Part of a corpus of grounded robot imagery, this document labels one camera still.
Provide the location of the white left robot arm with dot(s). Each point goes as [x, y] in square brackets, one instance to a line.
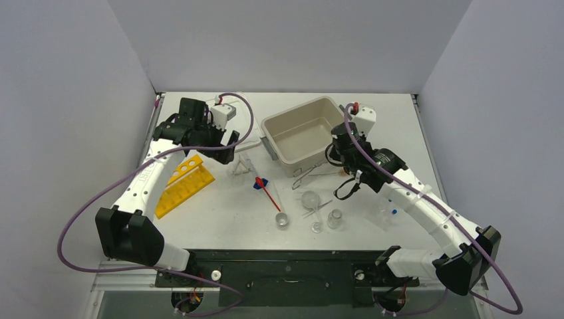
[126, 229]

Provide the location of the brown test tube brush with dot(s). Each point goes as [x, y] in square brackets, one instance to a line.
[340, 172]

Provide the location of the beige plastic bin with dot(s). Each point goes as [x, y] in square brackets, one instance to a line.
[300, 134]

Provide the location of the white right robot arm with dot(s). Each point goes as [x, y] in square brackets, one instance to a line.
[466, 248]

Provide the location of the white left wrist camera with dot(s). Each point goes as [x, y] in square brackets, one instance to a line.
[221, 113]

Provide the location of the small glass dish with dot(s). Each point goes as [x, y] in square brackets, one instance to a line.
[316, 227]

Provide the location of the clear glass stirring rod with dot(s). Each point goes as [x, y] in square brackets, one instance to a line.
[276, 195]

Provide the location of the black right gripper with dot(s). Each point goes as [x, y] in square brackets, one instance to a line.
[342, 143]

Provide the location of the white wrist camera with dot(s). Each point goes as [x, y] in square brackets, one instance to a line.
[364, 118]
[221, 113]

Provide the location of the small glass beaker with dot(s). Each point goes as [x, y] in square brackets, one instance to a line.
[281, 219]

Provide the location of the yellow test tube rack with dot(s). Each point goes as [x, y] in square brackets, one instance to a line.
[189, 178]

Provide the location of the aluminium rail frame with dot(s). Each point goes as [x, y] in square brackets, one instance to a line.
[140, 279]

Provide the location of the graduated cylinder blue base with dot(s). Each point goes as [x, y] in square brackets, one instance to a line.
[257, 176]

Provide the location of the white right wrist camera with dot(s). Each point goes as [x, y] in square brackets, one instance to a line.
[364, 118]

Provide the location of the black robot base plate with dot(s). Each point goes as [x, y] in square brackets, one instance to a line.
[289, 278]

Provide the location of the white evaporating dish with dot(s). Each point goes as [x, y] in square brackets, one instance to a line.
[310, 200]

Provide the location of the white bin lid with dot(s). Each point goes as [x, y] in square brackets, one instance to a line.
[241, 123]

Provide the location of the small glass flask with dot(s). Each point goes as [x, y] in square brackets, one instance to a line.
[335, 219]

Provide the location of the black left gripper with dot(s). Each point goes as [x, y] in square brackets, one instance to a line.
[223, 156]

